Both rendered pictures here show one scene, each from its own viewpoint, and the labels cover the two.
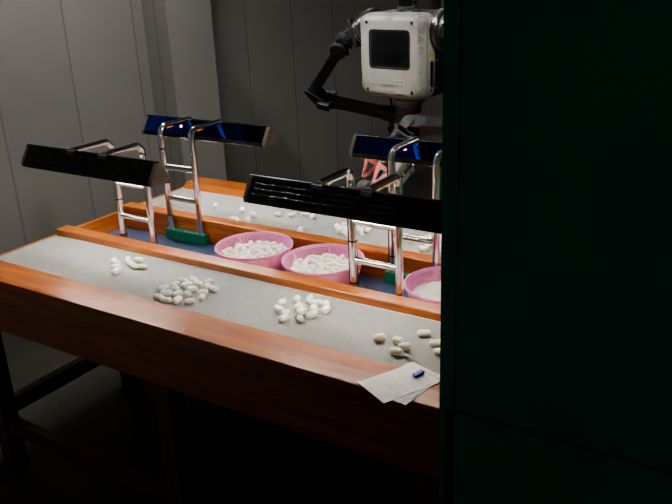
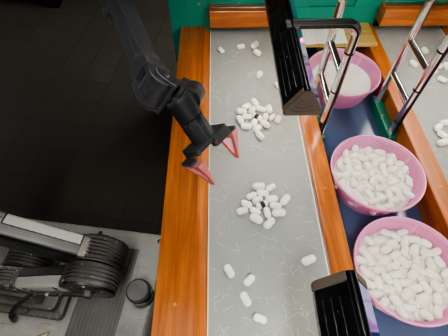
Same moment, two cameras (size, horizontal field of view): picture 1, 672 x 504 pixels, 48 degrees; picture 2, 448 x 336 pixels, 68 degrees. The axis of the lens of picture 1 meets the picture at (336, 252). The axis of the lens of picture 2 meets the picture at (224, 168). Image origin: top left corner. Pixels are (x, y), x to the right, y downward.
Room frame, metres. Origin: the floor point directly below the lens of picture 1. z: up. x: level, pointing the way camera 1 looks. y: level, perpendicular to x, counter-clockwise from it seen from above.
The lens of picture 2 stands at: (2.94, 0.24, 1.56)
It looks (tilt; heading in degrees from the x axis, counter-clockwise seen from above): 55 degrees down; 236
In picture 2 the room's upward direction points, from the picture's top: straight up
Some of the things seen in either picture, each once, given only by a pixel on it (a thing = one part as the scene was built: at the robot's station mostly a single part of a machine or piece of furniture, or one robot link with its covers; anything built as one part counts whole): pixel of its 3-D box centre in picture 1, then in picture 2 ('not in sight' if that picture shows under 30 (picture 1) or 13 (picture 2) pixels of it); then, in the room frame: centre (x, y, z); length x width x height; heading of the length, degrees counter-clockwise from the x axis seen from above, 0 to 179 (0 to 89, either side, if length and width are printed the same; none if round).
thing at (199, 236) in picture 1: (195, 179); not in sight; (2.82, 0.52, 0.90); 0.20 x 0.19 x 0.45; 57
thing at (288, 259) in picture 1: (323, 271); (371, 179); (2.27, 0.04, 0.72); 0.27 x 0.27 x 0.10
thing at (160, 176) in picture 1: (90, 163); not in sight; (2.42, 0.78, 1.08); 0.62 x 0.08 x 0.07; 57
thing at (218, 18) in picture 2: not in sight; (247, 15); (2.16, -0.74, 0.83); 0.30 x 0.06 x 0.07; 147
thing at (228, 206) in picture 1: (336, 230); (263, 231); (2.64, -0.01, 0.73); 1.81 x 0.30 x 0.02; 57
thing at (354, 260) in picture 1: (361, 254); (435, 73); (1.95, -0.07, 0.90); 0.20 x 0.19 x 0.45; 57
